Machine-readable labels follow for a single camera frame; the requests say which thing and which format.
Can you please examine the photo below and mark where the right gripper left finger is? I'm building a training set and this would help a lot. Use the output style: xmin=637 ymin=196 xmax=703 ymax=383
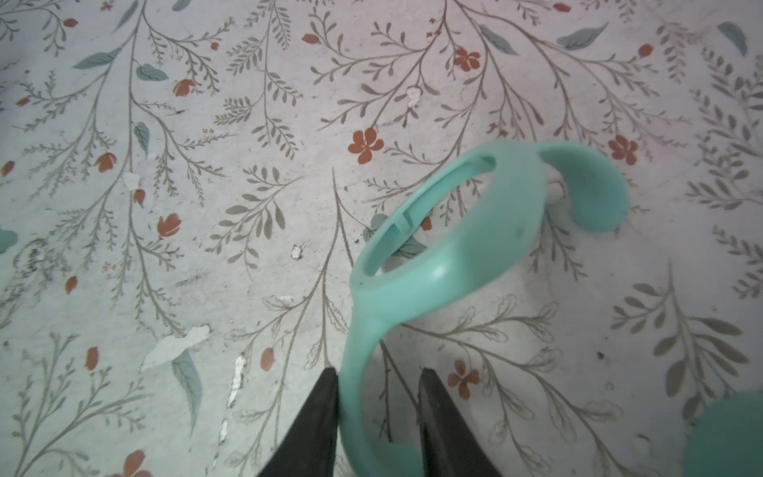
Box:
xmin=259 ymin=368 xmax=339 ymax=477

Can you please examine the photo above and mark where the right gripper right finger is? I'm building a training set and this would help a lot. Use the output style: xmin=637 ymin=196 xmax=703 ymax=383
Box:
xmin=418 ymin=369 xmax=501 ymax=477

